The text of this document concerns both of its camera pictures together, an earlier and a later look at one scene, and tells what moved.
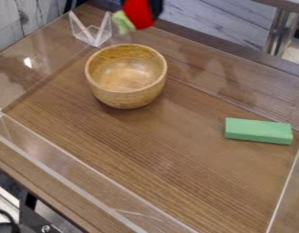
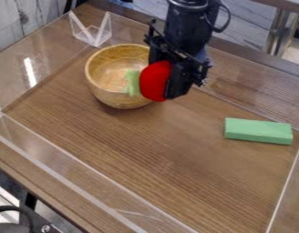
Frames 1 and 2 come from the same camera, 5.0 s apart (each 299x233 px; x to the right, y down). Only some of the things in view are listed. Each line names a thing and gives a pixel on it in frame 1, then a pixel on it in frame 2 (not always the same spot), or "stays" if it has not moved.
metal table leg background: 282,31 stays
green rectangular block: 258,130 stays
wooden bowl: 127,75 stays
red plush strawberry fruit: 135,16 → 154,80
